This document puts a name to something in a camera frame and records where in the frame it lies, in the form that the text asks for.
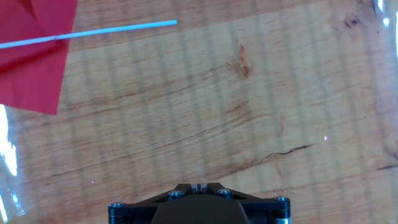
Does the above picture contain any wood grain table mat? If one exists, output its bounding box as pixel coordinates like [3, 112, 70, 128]
[0, 0, 398, 224]

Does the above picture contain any red flag with white stick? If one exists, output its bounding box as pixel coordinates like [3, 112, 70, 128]
[0, 0, 178, 116]

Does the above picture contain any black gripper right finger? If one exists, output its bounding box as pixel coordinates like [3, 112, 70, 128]
[198, 182, 292, 224]

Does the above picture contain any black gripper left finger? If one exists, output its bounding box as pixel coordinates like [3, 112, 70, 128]
[108, 182, 200, 224]

